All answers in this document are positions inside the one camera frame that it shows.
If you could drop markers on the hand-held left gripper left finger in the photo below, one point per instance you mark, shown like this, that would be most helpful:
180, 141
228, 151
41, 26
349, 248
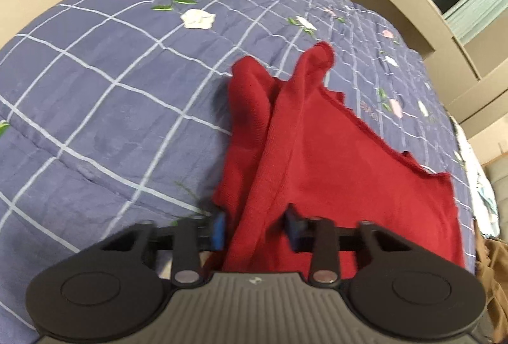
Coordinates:
218, 231

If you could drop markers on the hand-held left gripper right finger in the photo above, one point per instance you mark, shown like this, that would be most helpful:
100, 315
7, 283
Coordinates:
296, 229

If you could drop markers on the red knit garment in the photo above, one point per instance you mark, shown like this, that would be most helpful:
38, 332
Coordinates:
329, 161

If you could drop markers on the blue plaid floral blanket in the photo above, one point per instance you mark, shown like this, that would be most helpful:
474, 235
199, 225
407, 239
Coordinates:
119, 98

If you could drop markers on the white floral cloth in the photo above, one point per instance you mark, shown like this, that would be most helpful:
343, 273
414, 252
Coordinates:
478, 177

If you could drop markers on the brown cloth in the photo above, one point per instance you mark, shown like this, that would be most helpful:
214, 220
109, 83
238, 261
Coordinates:
494, 280

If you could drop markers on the light blue curtain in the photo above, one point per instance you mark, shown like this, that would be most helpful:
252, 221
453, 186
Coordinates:
480, 6

